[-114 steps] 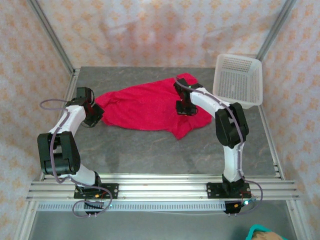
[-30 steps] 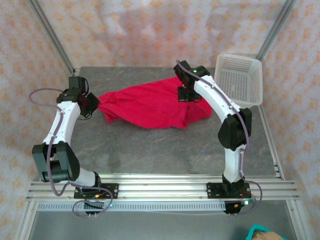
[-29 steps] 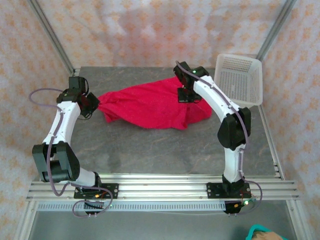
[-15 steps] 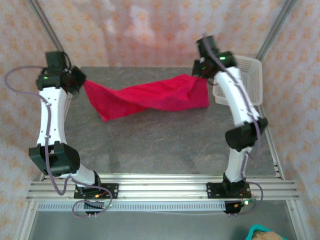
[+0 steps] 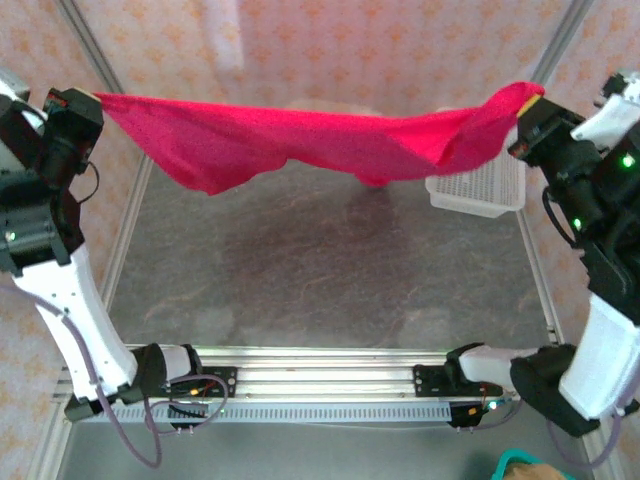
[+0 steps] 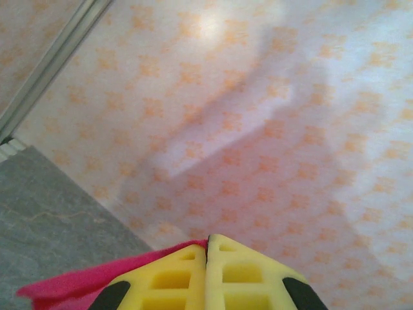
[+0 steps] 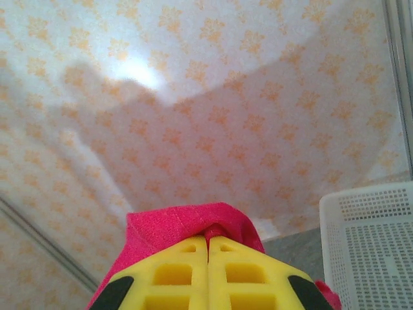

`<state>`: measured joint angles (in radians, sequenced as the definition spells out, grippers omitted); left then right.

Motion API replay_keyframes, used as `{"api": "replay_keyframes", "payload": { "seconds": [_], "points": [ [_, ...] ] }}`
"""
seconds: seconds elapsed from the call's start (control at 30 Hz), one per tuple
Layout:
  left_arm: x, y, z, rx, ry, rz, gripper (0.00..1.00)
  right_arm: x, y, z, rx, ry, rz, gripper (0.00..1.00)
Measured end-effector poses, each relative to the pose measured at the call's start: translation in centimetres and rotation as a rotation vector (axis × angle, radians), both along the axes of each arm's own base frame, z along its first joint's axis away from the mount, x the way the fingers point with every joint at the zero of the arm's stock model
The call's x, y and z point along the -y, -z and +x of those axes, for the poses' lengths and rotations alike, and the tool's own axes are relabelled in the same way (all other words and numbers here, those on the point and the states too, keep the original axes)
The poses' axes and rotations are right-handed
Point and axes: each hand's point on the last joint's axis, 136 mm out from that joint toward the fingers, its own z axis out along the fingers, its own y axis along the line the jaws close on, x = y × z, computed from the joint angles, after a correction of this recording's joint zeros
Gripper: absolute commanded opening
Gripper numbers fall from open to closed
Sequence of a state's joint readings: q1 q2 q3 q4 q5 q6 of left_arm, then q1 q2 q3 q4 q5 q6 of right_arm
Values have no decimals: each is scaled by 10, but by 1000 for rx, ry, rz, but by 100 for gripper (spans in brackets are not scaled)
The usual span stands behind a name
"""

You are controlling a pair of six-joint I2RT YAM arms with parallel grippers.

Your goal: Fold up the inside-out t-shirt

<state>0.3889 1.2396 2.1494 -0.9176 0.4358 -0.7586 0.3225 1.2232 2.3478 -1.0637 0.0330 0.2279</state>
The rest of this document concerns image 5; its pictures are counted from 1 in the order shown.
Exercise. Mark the red t-shirt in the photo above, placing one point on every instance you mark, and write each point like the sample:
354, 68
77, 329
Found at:
300, 135

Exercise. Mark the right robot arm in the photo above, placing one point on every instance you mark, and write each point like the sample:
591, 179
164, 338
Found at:
600, 360

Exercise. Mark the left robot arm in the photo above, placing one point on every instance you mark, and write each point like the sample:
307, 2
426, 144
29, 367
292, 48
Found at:
75, 325

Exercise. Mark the white perforated plastic basket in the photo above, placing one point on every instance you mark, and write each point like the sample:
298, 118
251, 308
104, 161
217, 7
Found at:
480, 192

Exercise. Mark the orange patterned white curtain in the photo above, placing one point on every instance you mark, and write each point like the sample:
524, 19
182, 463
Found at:
320, 50

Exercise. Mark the black base electronics box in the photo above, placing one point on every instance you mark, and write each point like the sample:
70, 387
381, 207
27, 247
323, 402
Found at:
187, 411
465, 417

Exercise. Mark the teal plastic bin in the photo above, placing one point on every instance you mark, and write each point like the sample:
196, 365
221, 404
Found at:
502, 462

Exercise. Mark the brown item in bin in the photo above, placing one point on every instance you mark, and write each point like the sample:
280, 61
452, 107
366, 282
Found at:
535, 472

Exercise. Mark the aluminium frame post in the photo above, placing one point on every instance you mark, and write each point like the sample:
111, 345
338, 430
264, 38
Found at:
565, 35
85, 40

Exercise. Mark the aluminium frame leg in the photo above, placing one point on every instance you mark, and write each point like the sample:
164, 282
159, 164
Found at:
612, 472
50, 450

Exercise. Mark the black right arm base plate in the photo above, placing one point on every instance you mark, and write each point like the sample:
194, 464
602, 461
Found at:
425, 382

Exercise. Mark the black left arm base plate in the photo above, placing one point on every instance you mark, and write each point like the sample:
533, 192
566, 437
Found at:
227, 382

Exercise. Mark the aluminium mounting rail beam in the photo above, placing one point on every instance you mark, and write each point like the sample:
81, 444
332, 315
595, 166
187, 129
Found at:
325, 380

